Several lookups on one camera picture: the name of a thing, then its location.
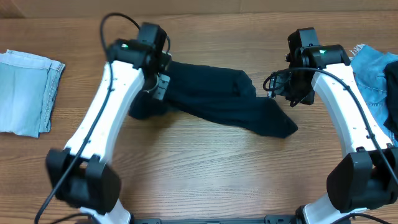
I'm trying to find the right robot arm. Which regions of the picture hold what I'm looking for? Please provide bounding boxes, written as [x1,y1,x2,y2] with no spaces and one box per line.
[263,27,397,224]

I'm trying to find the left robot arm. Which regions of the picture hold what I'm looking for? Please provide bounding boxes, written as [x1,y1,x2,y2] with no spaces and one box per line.
[34,23,171,223]

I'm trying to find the crumpled blue denim garment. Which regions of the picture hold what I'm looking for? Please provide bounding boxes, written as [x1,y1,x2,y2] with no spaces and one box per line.
[351,44,397,146]

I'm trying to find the dark garment on denim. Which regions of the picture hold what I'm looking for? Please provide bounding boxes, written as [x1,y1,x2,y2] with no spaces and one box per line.
[384,62,398,139]

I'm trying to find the folded light blue jeans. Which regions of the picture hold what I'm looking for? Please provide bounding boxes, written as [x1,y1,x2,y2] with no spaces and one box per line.
[1,50,65,138]

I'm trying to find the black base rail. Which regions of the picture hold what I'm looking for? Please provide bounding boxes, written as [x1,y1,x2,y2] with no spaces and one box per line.
[133,215,306,224]

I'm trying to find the dark navy t-shirt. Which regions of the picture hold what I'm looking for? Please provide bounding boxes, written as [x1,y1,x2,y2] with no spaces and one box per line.
[129,62,298,138]

